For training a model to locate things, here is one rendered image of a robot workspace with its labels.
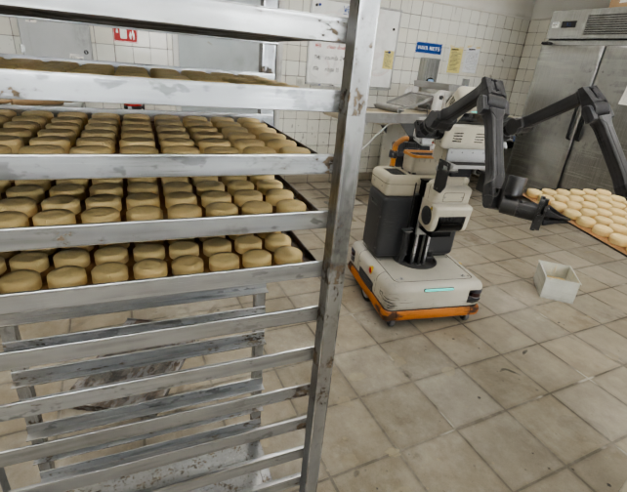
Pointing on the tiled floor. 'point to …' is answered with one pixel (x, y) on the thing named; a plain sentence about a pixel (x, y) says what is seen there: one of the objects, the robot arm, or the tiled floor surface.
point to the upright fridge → (589, 147)
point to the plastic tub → (556, 281)
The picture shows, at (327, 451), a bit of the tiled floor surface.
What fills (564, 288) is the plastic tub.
